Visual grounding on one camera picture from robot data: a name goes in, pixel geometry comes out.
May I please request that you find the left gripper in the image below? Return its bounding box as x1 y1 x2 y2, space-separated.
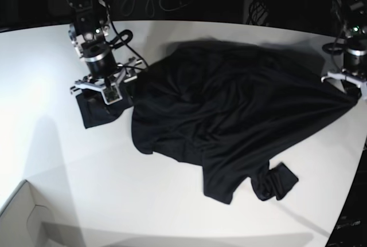
321 71 366 89

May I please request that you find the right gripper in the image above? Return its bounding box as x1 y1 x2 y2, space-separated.
70 57 143 94

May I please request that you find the black t-shirt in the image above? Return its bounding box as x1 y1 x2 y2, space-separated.
76 42 358 204

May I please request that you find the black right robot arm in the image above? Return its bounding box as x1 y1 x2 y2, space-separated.
67 0 137 103

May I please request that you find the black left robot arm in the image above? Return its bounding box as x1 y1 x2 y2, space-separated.
322 0 366 91

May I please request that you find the white cardboard box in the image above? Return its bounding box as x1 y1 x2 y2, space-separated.
1 181 54 246

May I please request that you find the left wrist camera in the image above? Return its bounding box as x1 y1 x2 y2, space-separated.
360 81 367 101

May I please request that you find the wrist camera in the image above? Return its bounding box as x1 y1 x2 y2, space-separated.
360 81 367 101
102 85 122 105

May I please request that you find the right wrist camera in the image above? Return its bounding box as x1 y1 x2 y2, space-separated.
102 85 122 105

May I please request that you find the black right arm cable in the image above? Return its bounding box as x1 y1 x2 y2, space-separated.
106 9 150 72

